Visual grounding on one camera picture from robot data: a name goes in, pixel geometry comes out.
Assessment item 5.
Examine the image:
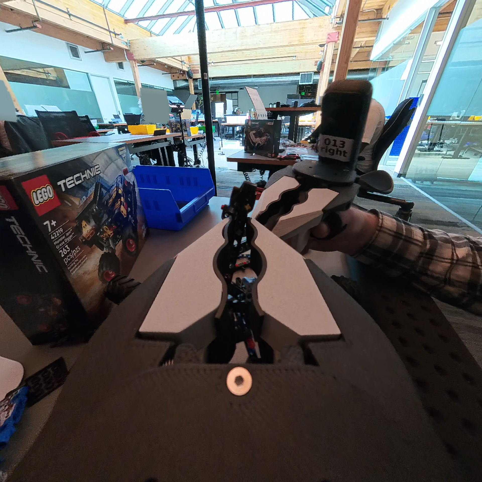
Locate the blue printed toy panel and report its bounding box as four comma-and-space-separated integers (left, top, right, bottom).
0, 385, 31, 447

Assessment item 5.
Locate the black printed toy panel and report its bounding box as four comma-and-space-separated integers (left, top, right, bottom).
22, 356, 70, 407

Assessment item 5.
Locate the black pole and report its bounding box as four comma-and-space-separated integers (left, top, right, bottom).
193, 0, 218, 197

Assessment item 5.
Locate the black office chair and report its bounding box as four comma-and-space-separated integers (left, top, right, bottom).
356, 98, 419, 223
35, 110, 99, 141

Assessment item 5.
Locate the black tripod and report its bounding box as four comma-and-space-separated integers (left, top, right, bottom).
169, 103, 196, 168

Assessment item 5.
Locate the toy truck set box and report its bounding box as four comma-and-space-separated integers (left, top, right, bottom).
0, 142, 150, 346

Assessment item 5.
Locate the person's right hand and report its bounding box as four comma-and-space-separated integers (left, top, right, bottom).
303, 206, 380, 257

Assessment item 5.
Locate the person's right forearm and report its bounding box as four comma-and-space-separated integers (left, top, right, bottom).
354, 210, 482, 314

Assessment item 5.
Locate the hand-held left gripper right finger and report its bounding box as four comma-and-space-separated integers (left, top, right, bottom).
249, 218, 342, 356

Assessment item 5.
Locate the black toy set box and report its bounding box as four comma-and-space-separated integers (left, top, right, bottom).
244, 118, 283, 159

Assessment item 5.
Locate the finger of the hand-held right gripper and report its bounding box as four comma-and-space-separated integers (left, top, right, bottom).
264, 187, 340, 253
250, 175, 303, 226

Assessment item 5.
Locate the toy truck chassis with motor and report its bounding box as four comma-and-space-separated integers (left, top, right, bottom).
215, 181, 265, 359

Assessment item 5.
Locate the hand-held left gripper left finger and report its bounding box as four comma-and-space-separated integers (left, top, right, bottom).
138, 218, 232, 356

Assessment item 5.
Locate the long wooden table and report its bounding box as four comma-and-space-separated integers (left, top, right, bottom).
51, 132, 206, 166

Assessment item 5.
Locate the black perforated surface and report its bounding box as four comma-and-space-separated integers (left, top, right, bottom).
331, 275, 482, 482

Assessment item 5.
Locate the blue plastic bin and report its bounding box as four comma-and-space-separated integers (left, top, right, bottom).
132, 164, 216, 231

